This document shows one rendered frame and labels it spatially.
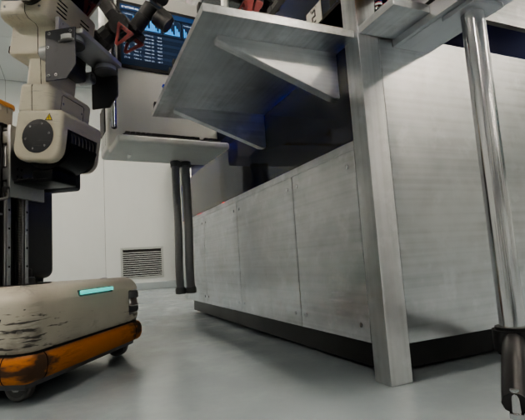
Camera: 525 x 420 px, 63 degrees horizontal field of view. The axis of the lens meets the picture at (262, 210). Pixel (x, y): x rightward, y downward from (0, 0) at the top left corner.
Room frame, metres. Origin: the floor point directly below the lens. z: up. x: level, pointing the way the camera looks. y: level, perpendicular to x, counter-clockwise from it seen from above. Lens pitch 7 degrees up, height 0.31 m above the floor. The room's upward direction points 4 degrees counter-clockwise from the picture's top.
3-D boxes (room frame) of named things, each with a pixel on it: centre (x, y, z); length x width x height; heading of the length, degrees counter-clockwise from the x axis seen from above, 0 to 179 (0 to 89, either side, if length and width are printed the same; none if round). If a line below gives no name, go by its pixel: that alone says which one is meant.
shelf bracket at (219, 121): (1.52, 0.13, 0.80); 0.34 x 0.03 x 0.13; 114
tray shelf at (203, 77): (1.30, 0.02, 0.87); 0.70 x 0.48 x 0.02; 24
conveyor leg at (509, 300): (0.91, -0.50, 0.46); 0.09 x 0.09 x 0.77; 24
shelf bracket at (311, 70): (1.06, -0.07, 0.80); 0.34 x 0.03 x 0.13; 114
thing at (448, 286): (2.17, -0.31, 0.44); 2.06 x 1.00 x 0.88; 24
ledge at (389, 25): (0.99, -0.36, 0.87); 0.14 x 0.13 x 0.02; 114
